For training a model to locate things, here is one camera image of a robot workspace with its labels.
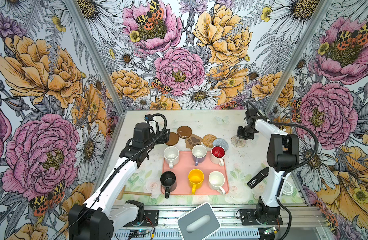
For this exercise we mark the lavender mug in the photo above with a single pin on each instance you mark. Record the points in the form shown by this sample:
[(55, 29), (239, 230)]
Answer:
[(199, 154)]

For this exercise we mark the light brown round wooden coaster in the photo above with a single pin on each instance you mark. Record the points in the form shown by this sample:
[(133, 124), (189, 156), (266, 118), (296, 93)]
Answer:
[(173, 139)]

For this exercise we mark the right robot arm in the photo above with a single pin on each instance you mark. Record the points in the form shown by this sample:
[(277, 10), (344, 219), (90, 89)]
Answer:
[(282, 155)]

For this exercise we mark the black handheld device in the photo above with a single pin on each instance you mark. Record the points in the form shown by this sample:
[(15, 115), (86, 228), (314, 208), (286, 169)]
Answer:
[(258, 177)]

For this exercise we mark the white mug back left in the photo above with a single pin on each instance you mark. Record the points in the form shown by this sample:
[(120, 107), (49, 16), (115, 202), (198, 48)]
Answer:
[(172, 156)]

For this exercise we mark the white mug front right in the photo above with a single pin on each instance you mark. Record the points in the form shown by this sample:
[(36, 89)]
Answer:
[(216, 182)]

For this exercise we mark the dark brown round wooden coaster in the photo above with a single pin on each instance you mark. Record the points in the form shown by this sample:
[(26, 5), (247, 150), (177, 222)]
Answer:
[(184, 132)]

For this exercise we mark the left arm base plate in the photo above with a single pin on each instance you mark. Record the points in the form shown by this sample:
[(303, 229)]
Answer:
[(148, 218)]

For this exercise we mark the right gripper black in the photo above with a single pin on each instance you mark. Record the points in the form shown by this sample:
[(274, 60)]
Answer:
[(240, 135)]

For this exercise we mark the paw shaped wooden coaster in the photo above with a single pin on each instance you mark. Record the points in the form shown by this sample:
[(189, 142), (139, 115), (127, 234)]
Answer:
[(192, 141)]

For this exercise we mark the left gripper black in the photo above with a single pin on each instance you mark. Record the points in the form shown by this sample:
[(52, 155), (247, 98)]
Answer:
[(163, 137)]

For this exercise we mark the light blue woven coaster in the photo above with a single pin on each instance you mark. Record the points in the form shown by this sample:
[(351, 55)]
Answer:
[(221, 143)]

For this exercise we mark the woven rattan round coaster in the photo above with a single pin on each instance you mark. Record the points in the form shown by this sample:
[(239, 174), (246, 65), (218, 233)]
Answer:
[(208, 140)]

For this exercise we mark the red inside white mug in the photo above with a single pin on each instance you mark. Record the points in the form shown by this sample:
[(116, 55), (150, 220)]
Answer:
[(218, 154)]

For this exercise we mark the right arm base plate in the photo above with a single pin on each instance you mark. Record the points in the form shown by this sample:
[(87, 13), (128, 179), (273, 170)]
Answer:
[(248, 218)]

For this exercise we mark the black mug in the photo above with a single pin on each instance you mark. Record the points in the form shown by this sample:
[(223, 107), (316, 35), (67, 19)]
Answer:
[(168, 182)]

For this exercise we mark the small green circuit board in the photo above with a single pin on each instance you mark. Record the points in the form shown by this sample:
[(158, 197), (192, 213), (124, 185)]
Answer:
[(136, 234)]

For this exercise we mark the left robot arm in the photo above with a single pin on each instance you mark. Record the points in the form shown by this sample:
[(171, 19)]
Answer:
[(94, 219)]

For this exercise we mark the multicolour woven round coaster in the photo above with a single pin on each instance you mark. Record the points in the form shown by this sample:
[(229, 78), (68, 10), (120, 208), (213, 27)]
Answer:
[(237, 142)]

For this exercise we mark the yellow mug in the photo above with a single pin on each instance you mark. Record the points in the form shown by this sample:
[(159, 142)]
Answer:
[(196, 179)]

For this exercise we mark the pink rectangular tray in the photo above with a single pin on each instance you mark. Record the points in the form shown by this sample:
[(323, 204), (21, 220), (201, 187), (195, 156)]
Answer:
[(186, 170)]

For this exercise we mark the right small circuit board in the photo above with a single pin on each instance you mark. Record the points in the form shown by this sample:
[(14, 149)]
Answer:
[(269, 231)]

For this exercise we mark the white grey box device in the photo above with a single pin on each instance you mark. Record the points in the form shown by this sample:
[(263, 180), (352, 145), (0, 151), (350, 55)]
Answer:
[(199, 223)]

